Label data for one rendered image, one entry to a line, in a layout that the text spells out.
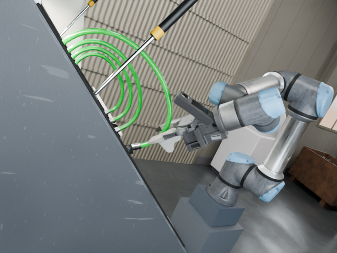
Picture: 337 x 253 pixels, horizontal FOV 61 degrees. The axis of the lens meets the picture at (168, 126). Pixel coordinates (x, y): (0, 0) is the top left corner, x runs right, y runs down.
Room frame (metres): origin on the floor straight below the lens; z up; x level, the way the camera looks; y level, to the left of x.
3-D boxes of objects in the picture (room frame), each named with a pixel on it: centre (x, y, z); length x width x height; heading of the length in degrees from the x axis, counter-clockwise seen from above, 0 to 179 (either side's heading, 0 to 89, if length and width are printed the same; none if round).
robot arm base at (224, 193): (1.26, -0.36, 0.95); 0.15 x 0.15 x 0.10
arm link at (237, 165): (1.25, -0.37, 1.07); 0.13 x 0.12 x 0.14; 58
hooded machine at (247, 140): (4.05, -1.20, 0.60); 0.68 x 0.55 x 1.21; 129
